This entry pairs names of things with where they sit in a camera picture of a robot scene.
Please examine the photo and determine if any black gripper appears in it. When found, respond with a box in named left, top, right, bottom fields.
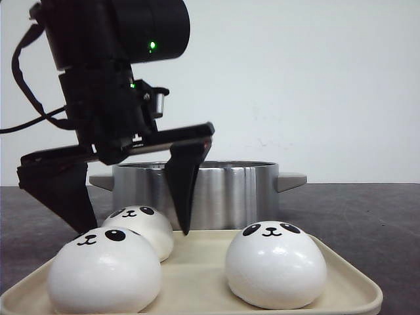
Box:
left=17, top=66, right=215, bottom=235

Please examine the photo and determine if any panda bun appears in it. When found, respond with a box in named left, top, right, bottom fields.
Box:
left=102, top=205, right=175, bottom=262
left=225, top=221, right=327, bottom=310
left=47, top=227, right=162, bottom=314

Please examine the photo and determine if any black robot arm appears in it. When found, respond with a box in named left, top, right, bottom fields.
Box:
left=12, top=1, right=214, bottom=233

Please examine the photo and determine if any stainless steel pot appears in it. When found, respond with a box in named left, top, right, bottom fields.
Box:
left=89, top=161, right=307, bottom=230

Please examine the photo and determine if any beige plastic tray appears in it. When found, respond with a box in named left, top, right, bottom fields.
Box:
left=0, top=229, right=384, bottom=315

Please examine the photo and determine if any dark grey table mat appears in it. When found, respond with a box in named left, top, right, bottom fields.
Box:
left=1, top=184, right=419, bottom=314

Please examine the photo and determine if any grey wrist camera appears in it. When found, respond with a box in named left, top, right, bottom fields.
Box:
left=134, top=79, right=169, bottom=121

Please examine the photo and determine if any black sleeved cable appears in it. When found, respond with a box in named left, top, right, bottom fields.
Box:
left=0, top=22, right=79, bottom=134

